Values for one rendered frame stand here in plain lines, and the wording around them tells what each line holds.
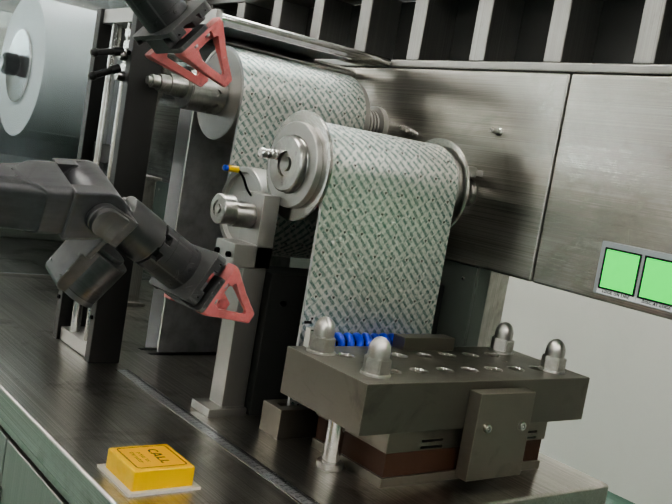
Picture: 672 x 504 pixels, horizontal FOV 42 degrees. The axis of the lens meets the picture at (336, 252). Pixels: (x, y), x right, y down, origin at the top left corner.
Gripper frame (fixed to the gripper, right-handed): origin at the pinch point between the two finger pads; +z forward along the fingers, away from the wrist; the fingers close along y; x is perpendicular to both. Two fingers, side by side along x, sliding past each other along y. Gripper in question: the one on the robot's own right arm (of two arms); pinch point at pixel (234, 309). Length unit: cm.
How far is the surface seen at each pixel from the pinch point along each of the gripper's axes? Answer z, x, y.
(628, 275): 30, 31, 26
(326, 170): -1.2, 21.0, 1.2
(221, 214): -4.8, 9.8, -7.9
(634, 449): 276, 76, -109
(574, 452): 283, 66, -138
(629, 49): 21, 62, 14
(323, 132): -3.6, 25.1, -0.7
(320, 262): 6.5, 11.8, 0.6
